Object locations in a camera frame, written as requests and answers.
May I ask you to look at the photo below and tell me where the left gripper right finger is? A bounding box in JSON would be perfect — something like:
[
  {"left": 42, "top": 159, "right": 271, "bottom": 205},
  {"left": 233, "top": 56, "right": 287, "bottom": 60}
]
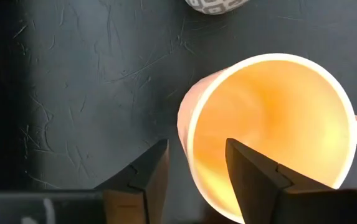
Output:
[{"left": 225, "top": 138, "right": 335, "bottom": 224}]

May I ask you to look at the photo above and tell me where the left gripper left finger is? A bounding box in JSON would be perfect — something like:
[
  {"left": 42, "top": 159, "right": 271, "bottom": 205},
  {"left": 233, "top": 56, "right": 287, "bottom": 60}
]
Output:
[{"left": 93, "top": 138, "right": 171, "bottom": 224}]

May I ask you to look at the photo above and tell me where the peach plastic mug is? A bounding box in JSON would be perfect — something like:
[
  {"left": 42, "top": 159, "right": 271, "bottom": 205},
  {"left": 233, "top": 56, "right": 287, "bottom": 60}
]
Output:
[{"left": 176, "top": 52, "right": 357, "bottom": 224}]

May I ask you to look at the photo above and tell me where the white grey patterned mug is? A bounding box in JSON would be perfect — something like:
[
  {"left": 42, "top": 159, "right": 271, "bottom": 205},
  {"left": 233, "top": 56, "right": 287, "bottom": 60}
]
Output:
[{"left": 184, "top": 0, "right": 250, "bottom": 16}]

